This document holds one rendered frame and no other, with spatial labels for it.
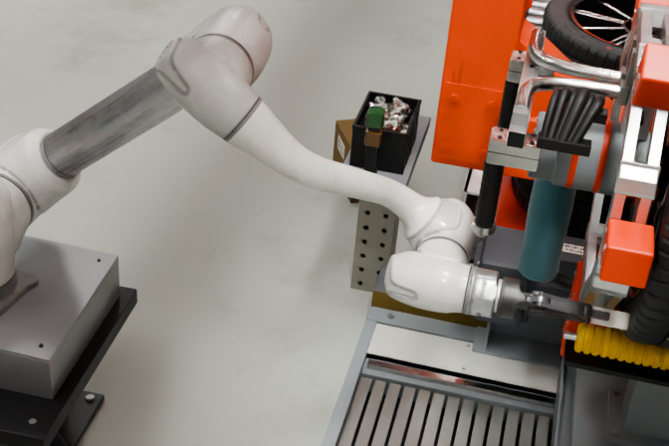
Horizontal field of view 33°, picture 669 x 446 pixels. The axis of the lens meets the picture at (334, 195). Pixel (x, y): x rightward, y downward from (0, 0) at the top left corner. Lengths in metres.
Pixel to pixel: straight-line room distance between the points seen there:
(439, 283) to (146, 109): 0.66
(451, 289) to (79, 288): 0.82
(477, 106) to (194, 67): 0.88
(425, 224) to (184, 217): 1.36
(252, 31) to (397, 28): 2.66
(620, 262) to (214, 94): 0.73
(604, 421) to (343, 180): 0.84
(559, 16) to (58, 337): 2.04
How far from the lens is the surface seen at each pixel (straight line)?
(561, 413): 2.62
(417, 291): 2.05
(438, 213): 2.15
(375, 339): 2.83
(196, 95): 1.94
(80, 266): 2.49
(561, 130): 1.91
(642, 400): 2.43
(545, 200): 2.31
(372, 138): 2.62
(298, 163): 1.98
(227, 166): 3.63
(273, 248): 3.25
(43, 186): 2.37
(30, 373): 2.31
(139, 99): 2.19
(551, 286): 2.64
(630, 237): 1.87
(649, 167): 1.88
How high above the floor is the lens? 1.87
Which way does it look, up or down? 32 degrees down
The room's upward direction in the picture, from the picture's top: 5 degrees clockwise
